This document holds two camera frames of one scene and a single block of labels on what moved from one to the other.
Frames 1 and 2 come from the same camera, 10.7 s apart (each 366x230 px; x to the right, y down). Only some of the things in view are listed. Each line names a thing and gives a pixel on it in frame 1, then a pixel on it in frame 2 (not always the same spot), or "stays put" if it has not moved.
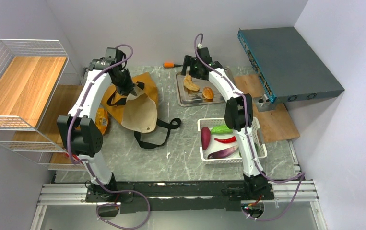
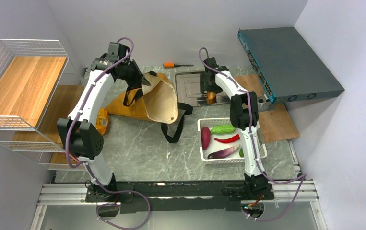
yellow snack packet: [101, 120] stays put
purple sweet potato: [205, 137] stays put
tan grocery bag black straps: [137, 112] -> [182, 119]
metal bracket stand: [263, 103] stays put
